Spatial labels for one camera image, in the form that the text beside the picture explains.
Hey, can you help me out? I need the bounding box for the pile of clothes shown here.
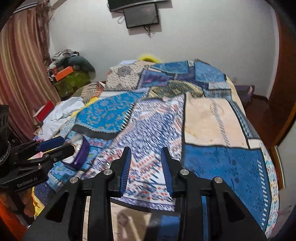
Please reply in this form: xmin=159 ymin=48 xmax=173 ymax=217
xmin=47 ymin=49 xmax=95 ymax=73

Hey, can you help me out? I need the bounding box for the green patterned cloth table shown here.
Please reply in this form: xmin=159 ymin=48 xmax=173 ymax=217
xmin=54 ymin=71 xmax=90 ymax=100

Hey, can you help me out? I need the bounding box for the brown wooden wardrobe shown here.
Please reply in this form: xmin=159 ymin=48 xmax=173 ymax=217
xmin=242 ymin=11 xmax=296 ymax=190

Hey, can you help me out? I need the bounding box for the white crumpled cloth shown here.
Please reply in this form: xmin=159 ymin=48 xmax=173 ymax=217
xmin=38 ymin=97 xmax=85 ymax=141

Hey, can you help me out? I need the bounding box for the orange box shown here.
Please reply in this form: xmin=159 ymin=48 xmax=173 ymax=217
xmin=54 ymin=66 xmax=74 ymax=82

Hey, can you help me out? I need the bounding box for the striped orange pillow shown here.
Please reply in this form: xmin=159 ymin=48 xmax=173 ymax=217
xmin=72 ymin=81 xmax=105 ymax=104

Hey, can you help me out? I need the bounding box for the red white box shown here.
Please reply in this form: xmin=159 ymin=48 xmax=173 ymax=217
xmin=33 ymin=100 xmax=55 ymax=123

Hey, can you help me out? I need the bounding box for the small black wall monitor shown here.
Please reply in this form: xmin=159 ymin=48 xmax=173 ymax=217
xmin=123 ymin=4 xmax=159 ymax=29

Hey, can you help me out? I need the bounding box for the yellow duck blanket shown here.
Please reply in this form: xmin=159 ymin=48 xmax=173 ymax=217
xmin=32 ymin=53 xmax=162 ymax=216

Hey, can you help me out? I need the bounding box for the purple heart jewelry box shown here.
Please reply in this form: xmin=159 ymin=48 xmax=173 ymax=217
xmin=61 ymin=134 xmax=90 ymax=171

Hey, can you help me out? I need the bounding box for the striped brown curtain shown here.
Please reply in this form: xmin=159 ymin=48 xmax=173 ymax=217
xmin=1 ymin=1 xmax=60 ymax=143

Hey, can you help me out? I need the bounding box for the blue patchwork bedspread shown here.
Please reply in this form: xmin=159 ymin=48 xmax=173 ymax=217
xmin=34 ymin=60 xmax=279 ymax=240

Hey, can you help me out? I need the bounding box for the large black wall television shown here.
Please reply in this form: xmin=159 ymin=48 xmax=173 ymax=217
xmin=107 ymin=0 xmax=170 ymax=12

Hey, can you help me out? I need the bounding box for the left hand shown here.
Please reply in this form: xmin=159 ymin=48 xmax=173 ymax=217
xmin=1 ymin=188 xmax=35 ymax=217

